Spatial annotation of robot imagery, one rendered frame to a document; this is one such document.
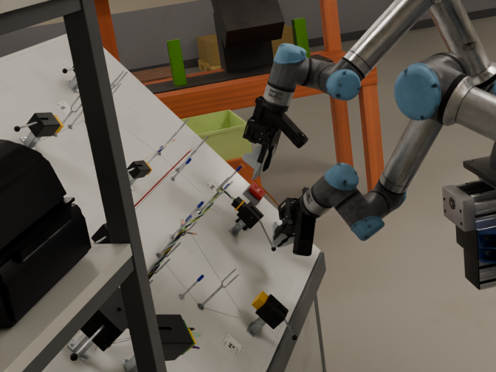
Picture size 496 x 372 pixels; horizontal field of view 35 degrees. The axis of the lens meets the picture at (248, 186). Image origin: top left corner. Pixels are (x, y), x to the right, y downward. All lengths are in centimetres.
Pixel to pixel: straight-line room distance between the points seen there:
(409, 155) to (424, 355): 176
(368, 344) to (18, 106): 218
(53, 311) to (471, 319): 300
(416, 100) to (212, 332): 71
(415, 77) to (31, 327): 102
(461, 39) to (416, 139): 39
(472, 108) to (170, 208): 84
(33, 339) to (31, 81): 126
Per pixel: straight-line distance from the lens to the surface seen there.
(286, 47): 204
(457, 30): 222
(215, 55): 1029
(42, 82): 219
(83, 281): 111
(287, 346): 209
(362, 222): 196
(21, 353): 97
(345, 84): 194
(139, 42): 1125
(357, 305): 404
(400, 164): 199
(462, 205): 216
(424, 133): 194
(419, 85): 172
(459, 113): 172
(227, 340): 191
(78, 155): 203
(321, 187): 198
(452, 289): 414
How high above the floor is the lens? 189
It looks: 19 degrees down
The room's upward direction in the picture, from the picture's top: 8 degrees counter-clockwise
